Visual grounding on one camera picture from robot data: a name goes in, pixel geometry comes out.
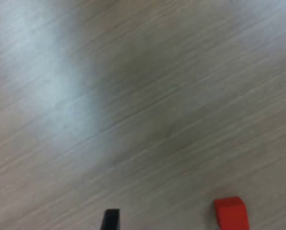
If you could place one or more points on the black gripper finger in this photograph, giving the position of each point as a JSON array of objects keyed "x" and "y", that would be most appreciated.
[{"x": 111, "y": 220}]

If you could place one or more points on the red cube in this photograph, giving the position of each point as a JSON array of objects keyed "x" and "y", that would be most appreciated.
[{"x": 231, "y": 214}]

